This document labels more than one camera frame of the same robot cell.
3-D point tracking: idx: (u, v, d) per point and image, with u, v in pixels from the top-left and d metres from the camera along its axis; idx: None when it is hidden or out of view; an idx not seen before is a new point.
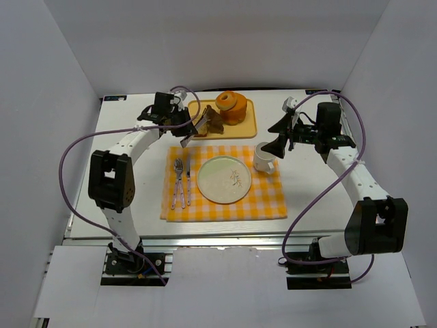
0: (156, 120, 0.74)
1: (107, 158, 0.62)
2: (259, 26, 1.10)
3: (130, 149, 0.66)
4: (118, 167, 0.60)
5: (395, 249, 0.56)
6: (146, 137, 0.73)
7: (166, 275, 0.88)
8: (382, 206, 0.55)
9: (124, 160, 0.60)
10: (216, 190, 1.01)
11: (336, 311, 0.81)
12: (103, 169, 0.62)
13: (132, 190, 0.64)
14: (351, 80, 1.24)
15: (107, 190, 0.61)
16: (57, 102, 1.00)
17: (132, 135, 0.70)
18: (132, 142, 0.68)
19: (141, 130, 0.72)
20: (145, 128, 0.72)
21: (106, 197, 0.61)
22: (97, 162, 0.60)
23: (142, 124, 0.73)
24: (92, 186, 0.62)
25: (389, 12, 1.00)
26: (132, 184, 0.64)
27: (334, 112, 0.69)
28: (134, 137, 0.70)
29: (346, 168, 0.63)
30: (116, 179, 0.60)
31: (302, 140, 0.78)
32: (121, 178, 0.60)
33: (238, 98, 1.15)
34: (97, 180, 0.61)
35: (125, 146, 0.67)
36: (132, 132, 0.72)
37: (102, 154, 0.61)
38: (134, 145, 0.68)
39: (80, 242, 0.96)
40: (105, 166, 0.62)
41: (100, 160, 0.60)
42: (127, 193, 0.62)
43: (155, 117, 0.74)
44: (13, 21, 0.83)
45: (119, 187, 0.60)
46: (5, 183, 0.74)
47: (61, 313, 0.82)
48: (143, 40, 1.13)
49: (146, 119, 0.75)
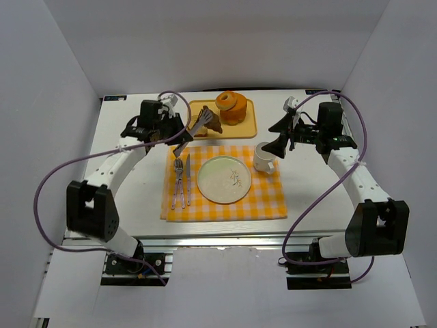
0: (142, 137, 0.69)
1: (86, 188, 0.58)
2: (259, 26, 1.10)
3: (110, 177, 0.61)
4: (96, 199, 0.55)
5: (395, 251, 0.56)
6: (130, 158, 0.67)
7: (166, 275, 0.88)
8: (383, 207, 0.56)
9: (104, 192, 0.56)
10: (216, 190, 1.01)
11: (337, 311, 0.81)
12: (82, 201, 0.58)
13: (115, 220, 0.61)
14: (351, 80, 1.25)
15: (87, 224, 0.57)
16: (57, 101, 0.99)
17: (113, 158, 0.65)
18: (113, 168, 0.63)
19: (123, 151, 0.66)
20: (128, 147, 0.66)
21: (87, 230, 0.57)
22: (74, 195, 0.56)
23: (126, 142, 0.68)
24: (72, 219, 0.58)
25: (389, 14, 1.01)
26: (115, 214, 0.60)
27: (336, 112, 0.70)
28: (116, 160, 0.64)
29: (347, 169, 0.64)
30: (95, 212, 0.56)
31: (302, 140, 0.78)
32: (100, 210, 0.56)
33: (237, 98, 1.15)
34: (76, 214, 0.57)
35: (105, 173, 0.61)
36: (114, 154, 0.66)
37: (80, 186, 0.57)
38: (116, 171, 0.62)
39: (80, 242, 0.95)
40: (83, 197, 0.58)
41: (76, 193, 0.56)
42: (109, 225, 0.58)
43: (141, 134, 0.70)
44: (14, 20, 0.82)
45: (99, 219, 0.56)
46: (5, 182, 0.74)
47: (61, 313, 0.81)
48: (144, 39, 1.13)
49: (131, 134, 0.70)
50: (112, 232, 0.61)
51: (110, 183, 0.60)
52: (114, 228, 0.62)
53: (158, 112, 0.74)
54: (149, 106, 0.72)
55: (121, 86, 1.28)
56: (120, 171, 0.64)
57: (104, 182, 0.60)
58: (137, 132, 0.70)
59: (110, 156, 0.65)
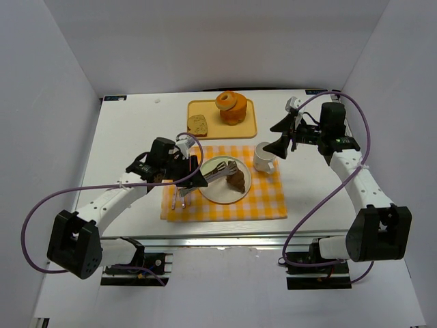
0: (145, 177, 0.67)
1: (75, 221, 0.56)
2: (259, 26, 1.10)
3: (102, 213, 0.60)
4: (81, 235, 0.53)
5: (397, 256, 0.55)
6: (128, 195, 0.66)
7: (165, 275, 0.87)
8: (385, 213, 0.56)
9: (90, 229, 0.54)
10: (216, 191, 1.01)
11: (337, 311, 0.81)
12: (67, 233, 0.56)
13: (96, 259, 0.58)
14: (351, 80, 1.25)
15: (66, 258, 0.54)
16: (57, 101, 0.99)
17: (110, 193, 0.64)
18: (107, 203, 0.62)
19: (122, 187, 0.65)
20: (128, 184, 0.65)
21: (65, 264, 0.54)
22: (60, 226, 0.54)
23: (128, 178, 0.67)
24: (52, 249, 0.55)
25: (389, 13, 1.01)
26: (97, 253, 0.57)
27: (339, 113, 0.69)
28: (113, 196, 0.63)
29: (349, 173, 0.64)
30: (77, 247, 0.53)
31: (304, 141, 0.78)
32: (82, 247, 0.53)
33: (238, 98, 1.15)
34: (58, 244, 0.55)
35: (97, 208, 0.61)
36: (113, 188, 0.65)
37: (68, 217, 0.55)
38: (109, 208, 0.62)
39: None
40: (69, 229, 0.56)
41: (63, 224, 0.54)
42: (88, 263, 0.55)
43: (145, 173, 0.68)
44: (14, 20, 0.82)
45: (78, 255, 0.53)
46: (5, 182, 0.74)
47: (61, 313, 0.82)
48: (144, 39, 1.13)
49: (136, 171, 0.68)
50: (90, 270, 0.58)
51: (100, 220, 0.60)
52: (93, 266, 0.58)
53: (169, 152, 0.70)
54: (160, 145, 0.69)
55: (121, 86, 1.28)
56: (115, 208, 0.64)
57: (94, 218, 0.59)
58: (142, 170, 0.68)
59: (108, 190, 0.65)
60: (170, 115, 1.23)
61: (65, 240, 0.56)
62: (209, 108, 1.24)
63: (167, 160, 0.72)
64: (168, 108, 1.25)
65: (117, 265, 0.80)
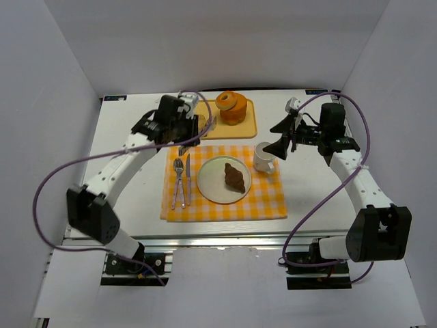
0: (151, 137, 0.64)
1: (85, 193, 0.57)
2: (259, 26, 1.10)
3: (110, 184, 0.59)
4: (93, 208, 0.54)
5: (397, 256, 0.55)
6: (134, 160, 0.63)
7: (165, 275, 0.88)
8: (385, 213, 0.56)
9: (101, 201, 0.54)
10: (216, 191, 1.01)
11: (337, 311, 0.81)
12: (80, 207, 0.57)
13: (113, 225, 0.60)
14: (351, 81, 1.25)
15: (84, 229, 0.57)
16: (57, 101, 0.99)
17: (117, 161, 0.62)
18: (115, 173, 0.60)
19: (129, 153, 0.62)
20: (134, 149, 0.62)
21: (86, 232, 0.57)
22: (72, 202, 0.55)
23: (134, 141, 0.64)
24: (72, 221, 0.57)
25: (389, 14, 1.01)
26: (114, 219, 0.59)
27: (339, 114, 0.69)
28: (120, 164, 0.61)
29: (350, 173, 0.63)
30: (93, 219, 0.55)
31: (304, 141, 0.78)
32: (97, 219, 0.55)
33: (237, 98, 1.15)
34: (74, 219, 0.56)
35: (106, 180, 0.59)
36: (119, 155, 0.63)
37: (78, 193, 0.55)
38: (117, 177, 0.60)
39: (81, 242, 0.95)
40: (82, 203, 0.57)
41: (75, 200, 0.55)
42: (106, 229, 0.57)
43: (152, 132, 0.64)
44: (14, 20, 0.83)
45: (96, 225, 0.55)
46: (5, 183, 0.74)
47: (61, 313, 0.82)
48: (144, 39, 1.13)
49: (142, 131, 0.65)
50: (110, 236, 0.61)
51: (110, 190, 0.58)
52: (113, 231, 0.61)
53: (178, 110, 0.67)
54: (168, 102, 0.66)
55: (121, 86, 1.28)
56: (123, 175, 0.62)
57: (104, 190, 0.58)
58: (148, 130, 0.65)
59: (115, 158, 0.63)
60: None
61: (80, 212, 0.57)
62: (209, 108, 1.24)
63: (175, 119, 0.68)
64: None
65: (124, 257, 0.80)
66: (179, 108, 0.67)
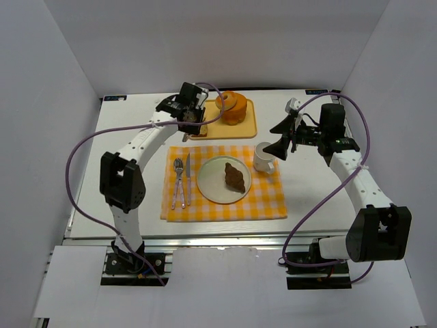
0: (175, 114, 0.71)
1: (118, 160, 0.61)
2: (259, 26, 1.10)
3: (140, 152, 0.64)
4: (126, 172, 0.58)
5: (397, 257, 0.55)
6: (160, 134, 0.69)
7: (165, 275, 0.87)
8: (385, 213, 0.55)
9: (133, 166, 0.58)
10: (216, 191, 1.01)
11: (337, 311, 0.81)
12: (113, 171, 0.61)
13: (141, 191, 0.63)
14: (351, 81, 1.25)
15: (115, 192, 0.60)
16: (57, 101, 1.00)
17: (145, 133, 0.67)
18: (143, 144, 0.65)
19: (156, 127, 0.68)
20: (160, 124, 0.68)
21: (116, 197, 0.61)
22: (106, 165, 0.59)
23: (158, 117, 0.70)
24: (103, 186, 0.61)
25: (389, 13, 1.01)
26: (141, 186, 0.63)
27: (339, 114, 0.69)
28: (148, 136, 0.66)
29: (350, 173, 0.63)
30: (124, 182, 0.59)
31: (304, 142, 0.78)
32: (128, 182, 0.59)
33: (237, 98, 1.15)
34: (106, 181, 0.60)
35: (136, 148, 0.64)
36: (147, 129, 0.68)
37: (112, 157, 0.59)
38: (146, 147, 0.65)
39: (80, 242, 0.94)
40: (115, 167, 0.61)
41: (109, 164, 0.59)
42: (135, 195, 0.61)
43: (175, 110, 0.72)
44: (13, 20, 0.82)
45: (127, 189, 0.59)
46: (5, 183, 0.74)
47: (60, 313, 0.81)
48: (144, 39, 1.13)
49: (165, 108, 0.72)
50: (138, 201, 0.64)
51: (139, 158, 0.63)
52: (140, 197, 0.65)
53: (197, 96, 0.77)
54: (190, 87, 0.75)
55: (121, 86, 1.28)
56: (150, 147, 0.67)
57: (134, 156, 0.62)
58: (171, 108, 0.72)
59: (143, 131, 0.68)
60: None
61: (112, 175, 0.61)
62: (209, 108, 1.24)
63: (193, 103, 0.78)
64: None
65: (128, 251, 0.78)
66: (198, 94, 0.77)
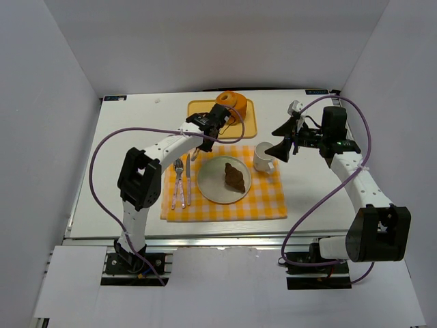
0: (203, 128, 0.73)
1: (142, 157, 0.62)
2: (260, 26, 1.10)
3: (164, 154, 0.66)
4: (147, 171, 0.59)
5: (397, 257, 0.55)
6: (186, 143, 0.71)
7: (165, 275, 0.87)
8: (385, 213, 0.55)
9: (154, 166, 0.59)
10: (216, 191, 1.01)
11: (336, 311, 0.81)
12: (134, 167, 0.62)
13: (156, 193, 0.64)
14: (351, 81, 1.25)
15: (131, 188, 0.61)
16: (57, 102, 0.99)
17: (173, 139, 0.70)
18: (168, 147, 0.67)
19: (183, 135, 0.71)
20: (188, 133, 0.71)
21: (131, 193, 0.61)
22: (129, 161, 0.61)
23: (187, 127, 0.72)
24: (122, 179, 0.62)
25: (390, 13, 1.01)
26: (158, 188, 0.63)
27: (340, 116, 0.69)
28: (175, 141, 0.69)
29: (350, 173, 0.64)
30: (143, 181, 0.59)
31: (306, 144, 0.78)
32: (146, 182, 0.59)
33: (238, 98, 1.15)
34: (126, 175, 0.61)
35: (161, 150, 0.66)
36: (175, 135, 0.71)
37: (136, 154, 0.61)
38: (171, 151, 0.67)
39: (80, 242, 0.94)
40: (136, 165, 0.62)
41: (132, 160, 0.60)
42: (149, 195, 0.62)
43: (203, 124, 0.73)
44: (13, 20, 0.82)
45: (143, 188, 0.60)
46: (5, 183, 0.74)
47: (60, 314, 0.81)
48: (144, 39, 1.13)
49: (194, 122, 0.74)
50: (150, 201, 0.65)
51: (162, 160, 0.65)
52: (153, 198, 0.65)
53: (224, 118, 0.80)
54: (220, 108, 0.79)
55: (121, 86, 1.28)
56: (175, 152, 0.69)
57: (158, 157, 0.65)
58: (200, 122, 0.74)
59: (170, 137, 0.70)
60: (170, 116, 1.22)
61: (133, 172, 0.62)
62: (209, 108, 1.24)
63: (220, 124, 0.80)
64: (168, 108, 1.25)
65: (130, 251, 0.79)
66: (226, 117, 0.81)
